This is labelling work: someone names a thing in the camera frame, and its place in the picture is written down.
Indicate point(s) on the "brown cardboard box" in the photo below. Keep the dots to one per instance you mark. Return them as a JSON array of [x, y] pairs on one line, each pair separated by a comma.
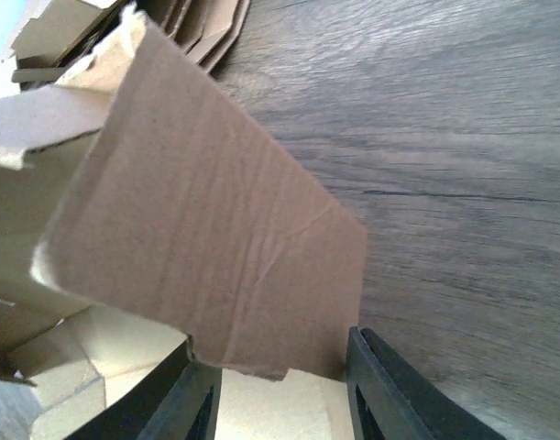
[[141, 207]]

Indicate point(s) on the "stack of flat cardboard blanks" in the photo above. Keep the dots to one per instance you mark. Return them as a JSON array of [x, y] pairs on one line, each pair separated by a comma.
[[59, 33]]

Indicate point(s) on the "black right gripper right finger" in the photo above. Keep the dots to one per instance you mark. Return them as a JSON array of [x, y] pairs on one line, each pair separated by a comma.
[[390, 399]]

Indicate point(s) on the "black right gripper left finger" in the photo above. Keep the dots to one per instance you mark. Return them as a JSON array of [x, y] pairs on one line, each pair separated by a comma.
[[178, 399]]

